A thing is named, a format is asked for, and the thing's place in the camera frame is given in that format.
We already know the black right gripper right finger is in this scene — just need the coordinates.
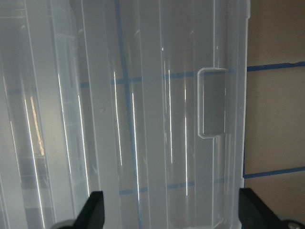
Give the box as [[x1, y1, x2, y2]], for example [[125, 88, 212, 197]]
[[238, 188, 283, 229]]

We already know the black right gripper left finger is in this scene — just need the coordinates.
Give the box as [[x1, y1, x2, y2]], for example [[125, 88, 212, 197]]
[[71, 191, 105, 229]]

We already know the clear plastic box lid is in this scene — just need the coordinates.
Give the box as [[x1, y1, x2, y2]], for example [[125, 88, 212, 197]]
[[0, 0, 251, 229]]

